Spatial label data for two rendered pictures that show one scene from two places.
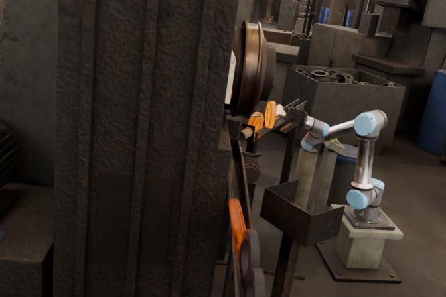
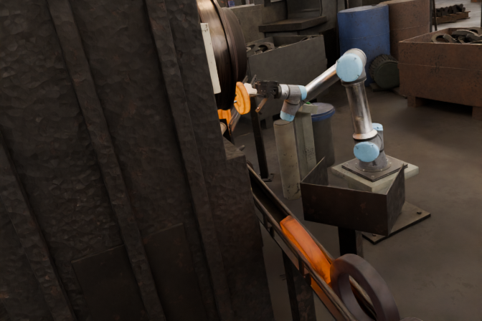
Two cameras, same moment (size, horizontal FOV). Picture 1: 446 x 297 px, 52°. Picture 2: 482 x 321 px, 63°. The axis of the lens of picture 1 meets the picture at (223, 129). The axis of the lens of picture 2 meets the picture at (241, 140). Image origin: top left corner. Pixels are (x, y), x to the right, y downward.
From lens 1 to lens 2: 0.77 m
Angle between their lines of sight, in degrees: 12
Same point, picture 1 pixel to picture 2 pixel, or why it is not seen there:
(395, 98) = (318, 48)
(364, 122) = (348, 65)
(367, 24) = not seen: outside the picture
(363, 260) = not seen: hidden behind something
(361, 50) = (264, 19)
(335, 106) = (271, 74)
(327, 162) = (304, 127)
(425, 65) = (324, 12)
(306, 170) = (288, 143)
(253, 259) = (386, 304)
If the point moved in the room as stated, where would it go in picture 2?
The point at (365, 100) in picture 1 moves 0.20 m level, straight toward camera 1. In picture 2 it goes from (294, 59) to (297, 63)
